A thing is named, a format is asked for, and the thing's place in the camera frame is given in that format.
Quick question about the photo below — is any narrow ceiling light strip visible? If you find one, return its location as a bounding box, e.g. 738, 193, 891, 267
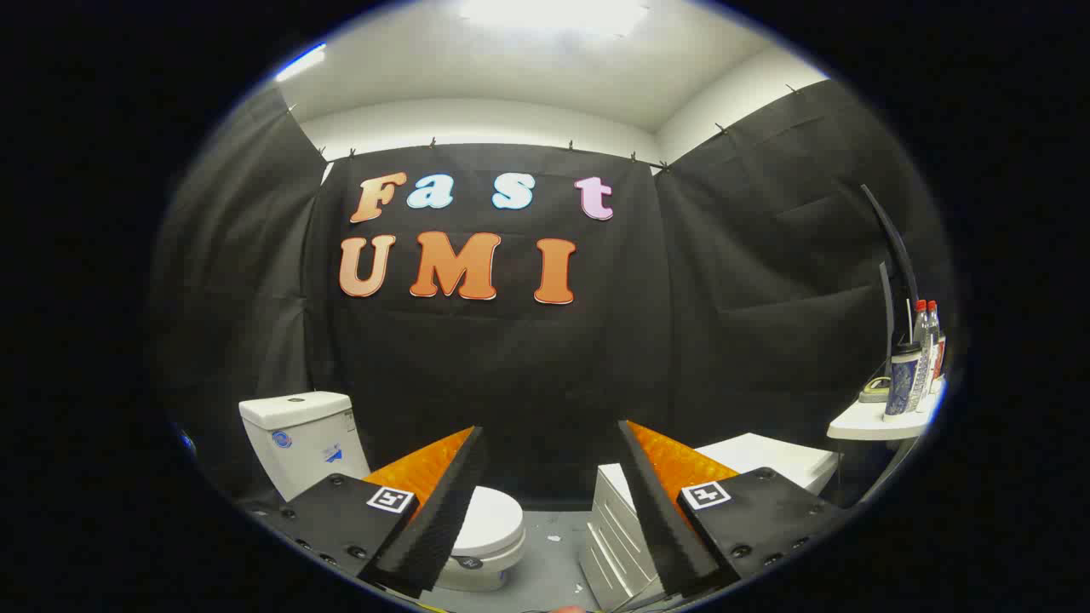
274, 43, 329, 83

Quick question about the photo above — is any white shelf board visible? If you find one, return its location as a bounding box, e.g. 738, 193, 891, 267
826, 379, 946, 442

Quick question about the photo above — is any black backdrop cloth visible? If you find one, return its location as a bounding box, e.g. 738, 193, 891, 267
152, 78, 959, 512

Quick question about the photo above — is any white toilet with tank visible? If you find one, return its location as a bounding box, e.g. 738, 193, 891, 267
238, 392, 526, 594

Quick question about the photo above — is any short black curved panel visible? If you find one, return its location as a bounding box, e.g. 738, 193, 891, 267
879, 262, 897, 354

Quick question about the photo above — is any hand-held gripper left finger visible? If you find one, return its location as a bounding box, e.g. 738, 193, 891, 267
243, 426, 489, 599

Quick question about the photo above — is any clear bottle with red cap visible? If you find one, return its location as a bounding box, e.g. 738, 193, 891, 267
926, 300, 946, 394
911, 300, 931, 414

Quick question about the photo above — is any long black curved panel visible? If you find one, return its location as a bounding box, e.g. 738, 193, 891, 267
862, 183, 921, 341

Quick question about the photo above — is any white toilet lid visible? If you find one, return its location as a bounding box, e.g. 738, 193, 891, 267
450, 485, 526, 563

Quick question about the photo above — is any wide ceiling light panel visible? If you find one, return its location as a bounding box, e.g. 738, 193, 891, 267
460, 0, 648, 35

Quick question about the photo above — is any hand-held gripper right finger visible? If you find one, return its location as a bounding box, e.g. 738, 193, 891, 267
617, 419, 852, 599

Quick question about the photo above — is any blue patterned tumbler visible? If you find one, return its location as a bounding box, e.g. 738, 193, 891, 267
884, 342, 922, 420

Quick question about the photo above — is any white drawer cabinet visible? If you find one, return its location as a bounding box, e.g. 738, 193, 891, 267
579, 433, 840, 612

